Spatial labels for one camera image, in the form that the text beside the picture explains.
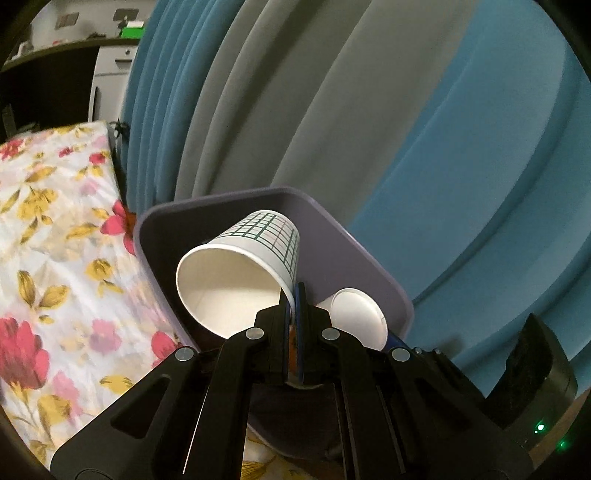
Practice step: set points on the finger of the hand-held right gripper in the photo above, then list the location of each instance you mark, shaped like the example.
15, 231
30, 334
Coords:
396, 342

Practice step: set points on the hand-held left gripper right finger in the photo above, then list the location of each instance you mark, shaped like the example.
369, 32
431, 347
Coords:
301, 332

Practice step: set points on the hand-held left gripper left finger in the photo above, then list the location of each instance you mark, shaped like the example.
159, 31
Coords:
272, 341

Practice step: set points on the orange printed paper cup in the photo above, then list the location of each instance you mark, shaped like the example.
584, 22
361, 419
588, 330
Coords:
358, 318

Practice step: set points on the white grid paper cup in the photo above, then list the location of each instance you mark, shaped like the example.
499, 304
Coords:
240, 277

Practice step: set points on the grey plastic bin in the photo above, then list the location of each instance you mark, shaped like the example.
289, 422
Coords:
323, 244

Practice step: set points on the blue grey curtain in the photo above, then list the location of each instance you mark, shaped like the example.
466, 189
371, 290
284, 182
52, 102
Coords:
369, 115

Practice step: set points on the floral tablecloth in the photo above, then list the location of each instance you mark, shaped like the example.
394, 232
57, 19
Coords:
55, 230

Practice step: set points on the white drawer cabinet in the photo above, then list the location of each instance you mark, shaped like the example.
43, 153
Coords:
111, 78

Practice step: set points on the green box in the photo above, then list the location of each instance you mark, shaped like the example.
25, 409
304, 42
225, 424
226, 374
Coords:
133, 32

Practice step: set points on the dark wooden desk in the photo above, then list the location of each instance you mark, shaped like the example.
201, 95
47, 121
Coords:
46, 83

